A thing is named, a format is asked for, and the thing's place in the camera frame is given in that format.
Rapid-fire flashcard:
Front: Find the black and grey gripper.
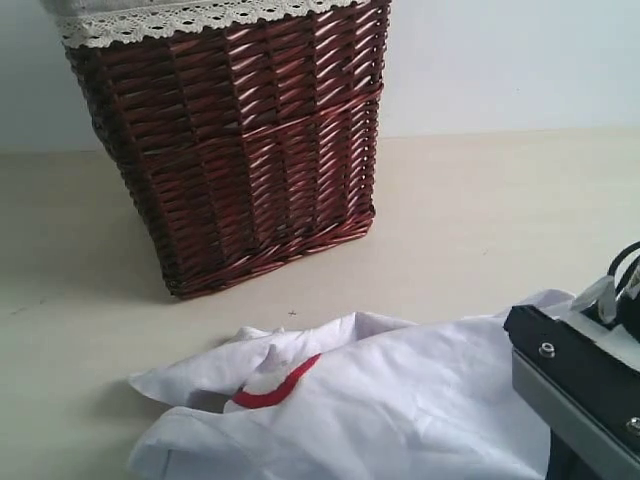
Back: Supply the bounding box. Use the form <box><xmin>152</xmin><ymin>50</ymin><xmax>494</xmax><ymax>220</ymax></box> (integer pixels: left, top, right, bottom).
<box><xmin>504</xmin><ymin>277</ymin><xmax>639</xmax><ymax>479</ymax></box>

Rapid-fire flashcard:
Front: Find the white t-shirt with red print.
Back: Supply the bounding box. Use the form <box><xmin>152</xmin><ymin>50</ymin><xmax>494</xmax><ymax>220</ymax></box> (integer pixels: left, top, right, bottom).
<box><xmin>129</xmin><ymin>312</ymin><xmax>550</xmax><ymax>479</ymax></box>

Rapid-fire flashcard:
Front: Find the dark brown wicker basket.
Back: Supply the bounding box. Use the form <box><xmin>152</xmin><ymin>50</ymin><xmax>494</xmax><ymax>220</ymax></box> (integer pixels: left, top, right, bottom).
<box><xmin>66</xmin><ymin>1</ymin><xmax>390</xmax><ymax>299</ymax></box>

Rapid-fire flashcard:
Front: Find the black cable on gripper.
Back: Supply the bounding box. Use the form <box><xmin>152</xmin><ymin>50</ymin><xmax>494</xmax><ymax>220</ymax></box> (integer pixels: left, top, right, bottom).
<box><xmin>605</xmin><ymin>240</ymin><xmax>640</xmax><ymax>306</ymax></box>

